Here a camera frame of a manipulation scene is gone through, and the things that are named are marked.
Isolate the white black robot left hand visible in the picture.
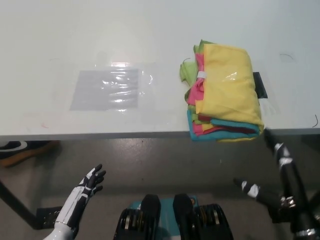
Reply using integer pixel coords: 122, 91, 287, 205
54, 163, 107, 230

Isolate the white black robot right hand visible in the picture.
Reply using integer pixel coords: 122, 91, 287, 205
233, 128, 320, 237

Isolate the teal microfibre cloth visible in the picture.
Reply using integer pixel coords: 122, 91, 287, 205
186, 109, 261, 143

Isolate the green microfibre cloth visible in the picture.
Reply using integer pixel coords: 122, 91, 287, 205
179, 39, 209, 106

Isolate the black teal robot body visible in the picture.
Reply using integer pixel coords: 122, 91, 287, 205
113, 193, 234, 240

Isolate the black table leg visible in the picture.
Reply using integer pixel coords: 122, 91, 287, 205
0, 178, 36, 230

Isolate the black and orange shoe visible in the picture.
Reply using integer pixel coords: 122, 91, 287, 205
0, 139, 61, 168

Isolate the black tape strip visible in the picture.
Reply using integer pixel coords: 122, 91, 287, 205
252, 71, 270, 100

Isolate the grey rectangular sheet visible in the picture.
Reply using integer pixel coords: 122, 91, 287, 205
69, 67, 140, 112

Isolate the clear plastic film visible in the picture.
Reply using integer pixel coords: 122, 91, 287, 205
68, 61, 158, 118

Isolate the black floor base plate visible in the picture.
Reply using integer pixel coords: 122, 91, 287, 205
35, 205, 64, 230
265, 199, 288, 224

